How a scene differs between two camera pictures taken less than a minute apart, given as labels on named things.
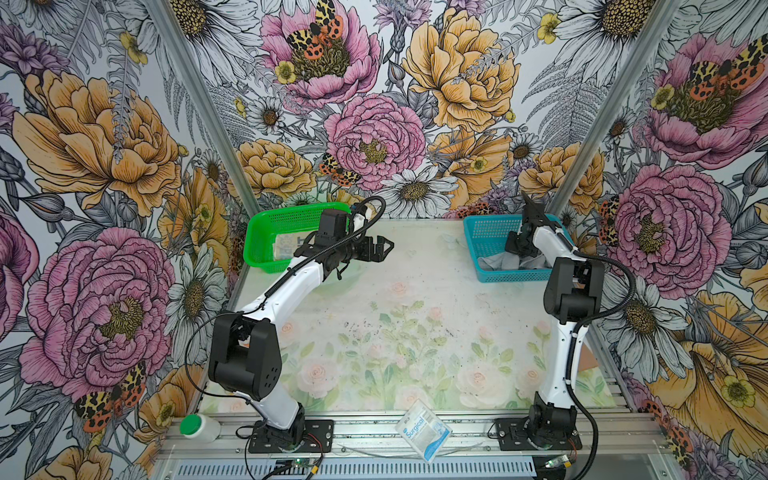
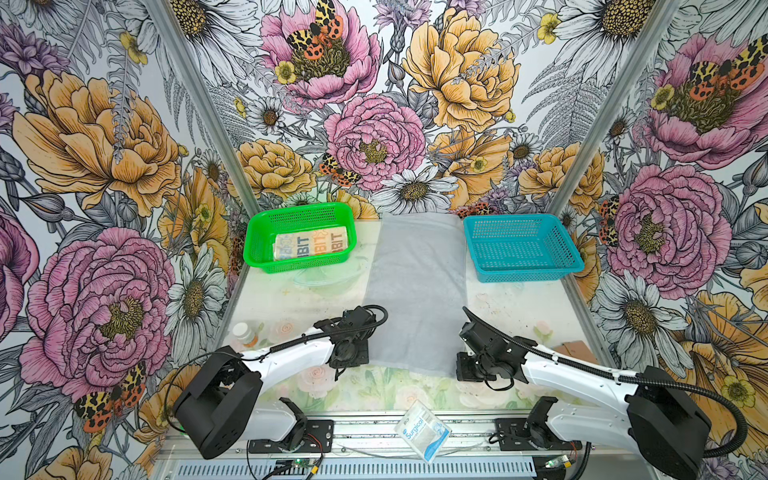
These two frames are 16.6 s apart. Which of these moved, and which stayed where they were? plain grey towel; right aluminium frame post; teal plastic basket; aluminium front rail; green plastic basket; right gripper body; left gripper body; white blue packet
Moved: right gripper body; plain grey towel; left gripper body
Stayed: teal plastic basket; aluminium front rail; green plastic basket; white blue packet; right aluminium frame post
